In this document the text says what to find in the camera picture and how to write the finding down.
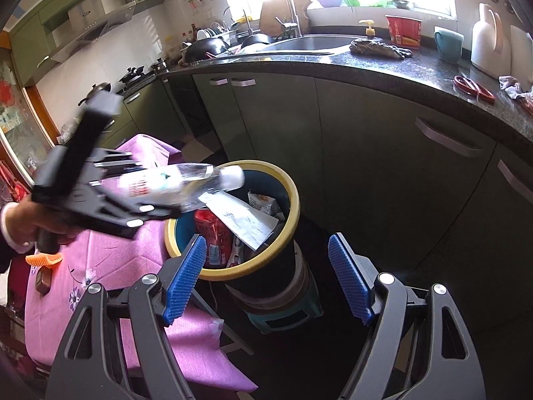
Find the metal table frame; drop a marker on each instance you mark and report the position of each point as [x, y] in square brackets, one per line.
[233, 337]

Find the purple bowl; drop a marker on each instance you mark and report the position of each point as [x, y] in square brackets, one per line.
[331, 2]

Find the person's left forearm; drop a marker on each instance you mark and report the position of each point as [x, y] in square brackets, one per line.
[6, 250]

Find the steel range hood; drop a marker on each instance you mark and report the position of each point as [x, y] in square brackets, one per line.
[91, 29]

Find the small steel pot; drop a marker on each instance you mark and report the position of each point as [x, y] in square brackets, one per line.
[159, 66]

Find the pink floral tablecloth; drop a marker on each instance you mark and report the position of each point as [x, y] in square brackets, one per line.
[104, 258]

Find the person's left hand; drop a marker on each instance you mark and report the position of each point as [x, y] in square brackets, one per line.
[25, 225]

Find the red cloth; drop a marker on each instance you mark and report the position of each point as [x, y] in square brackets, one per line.
[14, 283]

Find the sliding glass door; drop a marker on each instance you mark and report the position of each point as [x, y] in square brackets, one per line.
[25, 112]

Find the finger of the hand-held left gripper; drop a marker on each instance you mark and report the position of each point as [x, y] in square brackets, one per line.
[141, 214]
[116, 161]

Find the orange foam net sleeve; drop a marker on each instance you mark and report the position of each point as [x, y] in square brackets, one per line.
[43, 259]

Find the dark rag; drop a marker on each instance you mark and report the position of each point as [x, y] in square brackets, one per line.
[379, 48]

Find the wooden cutting board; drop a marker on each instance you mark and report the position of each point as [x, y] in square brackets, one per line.
[279, 12]

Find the green base cabinet with drawers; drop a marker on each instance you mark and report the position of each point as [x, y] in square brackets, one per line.
[145, 112]

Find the teal plastic pitcher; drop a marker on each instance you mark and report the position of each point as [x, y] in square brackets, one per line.
[447, 46]

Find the green base cabinet under sink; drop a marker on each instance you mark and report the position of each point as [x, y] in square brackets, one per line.
[374, 133]

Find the crumpled white cloth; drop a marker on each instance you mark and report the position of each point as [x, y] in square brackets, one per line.
[514, 87]

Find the small brown box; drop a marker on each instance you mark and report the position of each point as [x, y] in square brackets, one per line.
[42, 281]

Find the steel kitchen sink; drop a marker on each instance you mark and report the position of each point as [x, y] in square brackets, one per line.
[312, 43]

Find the black pot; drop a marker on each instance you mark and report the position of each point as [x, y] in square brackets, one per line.
[256, 41]

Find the clear plastic water bottle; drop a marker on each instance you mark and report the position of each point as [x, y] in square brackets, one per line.
[175, 183]

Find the gas stove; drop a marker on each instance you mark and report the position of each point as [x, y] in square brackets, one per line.
[137, 85]

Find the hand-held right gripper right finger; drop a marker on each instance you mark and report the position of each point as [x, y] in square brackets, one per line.
[349, 279]

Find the white paper sheet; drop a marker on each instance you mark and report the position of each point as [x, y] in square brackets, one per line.
[245, 221]

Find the red instant noodle cup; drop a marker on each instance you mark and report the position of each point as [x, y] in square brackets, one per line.
[403, 31]

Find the red soda can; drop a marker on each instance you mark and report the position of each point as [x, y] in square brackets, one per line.
[212, 233]

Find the white plastic jug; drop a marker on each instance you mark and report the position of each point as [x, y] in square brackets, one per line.
[487, 46]

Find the crumpled clear plastic bag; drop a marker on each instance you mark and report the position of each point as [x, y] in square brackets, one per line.
[68, 131]

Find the yellow soap dispenser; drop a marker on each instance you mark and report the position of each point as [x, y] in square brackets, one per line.
[367, 29]

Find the green bowl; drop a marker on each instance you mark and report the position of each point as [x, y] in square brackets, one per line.
[352, 1]

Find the row of condiment bottles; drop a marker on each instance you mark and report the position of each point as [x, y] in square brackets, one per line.
[190, 35]

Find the red scissors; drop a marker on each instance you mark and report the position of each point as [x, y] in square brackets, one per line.
[474, 87]

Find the dark bin with yellow rim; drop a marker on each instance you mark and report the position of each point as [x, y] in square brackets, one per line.
[289, 214]

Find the black wok with lid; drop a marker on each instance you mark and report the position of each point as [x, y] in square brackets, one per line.
[98, 89]

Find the teal plastic stool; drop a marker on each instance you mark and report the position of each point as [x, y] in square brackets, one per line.
[291, 316]

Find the large black wok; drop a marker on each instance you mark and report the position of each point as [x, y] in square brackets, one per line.
[206, 50]

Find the white plastic container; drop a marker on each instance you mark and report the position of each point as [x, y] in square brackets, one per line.
[522, 54]

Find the steel kitchen faucet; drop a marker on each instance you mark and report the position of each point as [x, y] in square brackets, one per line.
[293, 16]

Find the crumpled snack wrapper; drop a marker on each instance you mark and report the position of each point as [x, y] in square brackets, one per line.
[263, 203]

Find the black frying pan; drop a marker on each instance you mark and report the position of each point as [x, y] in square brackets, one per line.
[132, 75]

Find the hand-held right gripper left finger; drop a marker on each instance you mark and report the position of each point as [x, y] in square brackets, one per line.
[185, 283]

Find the dish rack with plates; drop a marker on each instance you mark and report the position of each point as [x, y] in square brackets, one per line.
[216, 33]

